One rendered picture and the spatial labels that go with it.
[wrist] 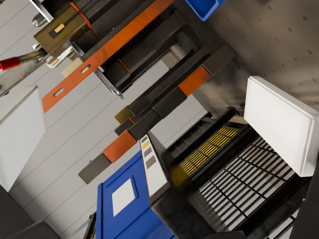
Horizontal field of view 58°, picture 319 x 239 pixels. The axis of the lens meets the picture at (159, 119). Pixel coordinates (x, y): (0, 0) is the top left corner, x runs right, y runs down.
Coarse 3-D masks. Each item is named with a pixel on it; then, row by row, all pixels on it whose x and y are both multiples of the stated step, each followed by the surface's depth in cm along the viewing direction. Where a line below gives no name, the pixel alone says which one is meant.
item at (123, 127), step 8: (208, 56) 90; (192, 72) 90; (176, 80) 90; (168, 88) 90; (160, 96) 89; (152, 104) 89; (144, 112) 89; (128, 120) 89; (136, 120) 89; (120, 128) 88; (128, 128) 89
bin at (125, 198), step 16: (128, 160) 64; (112, 176) 63; (128, 176) 56; (144, 176) 51; (112, 192) 56; (128, 192) 50; (144, 192) 46; (112, 208) 49; (128, 208) 45; (144, 208) 42; (96, 224) 48; (112, 224) 45; (128, 224) 41; (144, 224) 38; (160, 224) 36
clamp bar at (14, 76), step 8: (40, 48) 72; (48, 56) 72; (24, 64) 71; (32, 64) 71; (40, 64) 72; (8, 72) 70; (16, 72) 70; (24, 72) 71; (32, 72) 73; (0, 80) 70; (8, 80) 70; (16, 80) 70; (0, 88) 69; (8, 88) 70; (0, 96) 71
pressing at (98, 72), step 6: (30, 0) 76; (36, 0) 76; (36, 6) 76; (42, 6) 76; (42, 12) 76; (48, 18) 76; (78, 48) 77; (78, 54) 77; (90, 66) 78; (96, 72) 78; (102, 78) 78; (108, 84) 78; (114, 90) 79; (120, 96) 84
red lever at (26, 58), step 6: (42, 48) 73; (30, 54) 68; (36, 54) 70; (42, 54) 71; (0, 60) 61; (6, 60) 62; (12, 60) 63; (18, 60) 64; (24, 60) 66; (30, 60) 68; (0, 66) 61; (6, 66) 61; (12, 66) 63
